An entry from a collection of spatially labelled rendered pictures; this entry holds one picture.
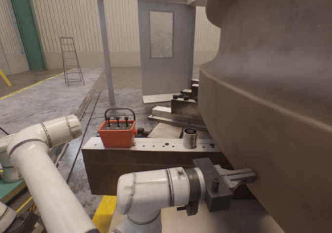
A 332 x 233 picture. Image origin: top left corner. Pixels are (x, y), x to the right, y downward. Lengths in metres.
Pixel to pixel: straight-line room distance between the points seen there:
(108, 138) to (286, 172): 0.82
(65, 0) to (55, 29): 2.15
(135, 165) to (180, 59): 3.43
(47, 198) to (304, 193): 0.59
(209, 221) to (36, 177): 0.89
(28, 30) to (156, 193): 14.90
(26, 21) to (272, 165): 15.09
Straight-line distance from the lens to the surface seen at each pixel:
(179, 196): 0.40
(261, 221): 1.22
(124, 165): 1.04
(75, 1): 14.80
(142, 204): 0.40
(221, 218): 1.15
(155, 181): 0.39
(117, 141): 0.96
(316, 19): 0.57
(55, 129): 0.82
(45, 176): 0.61
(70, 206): 0.53
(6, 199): 1.45
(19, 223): 0.84
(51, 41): 14.91
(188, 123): 2.00
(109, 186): 1.19
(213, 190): 0.41
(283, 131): 0.41
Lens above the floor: 1.23
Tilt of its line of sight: 20 degrees down
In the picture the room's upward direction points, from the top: straight up
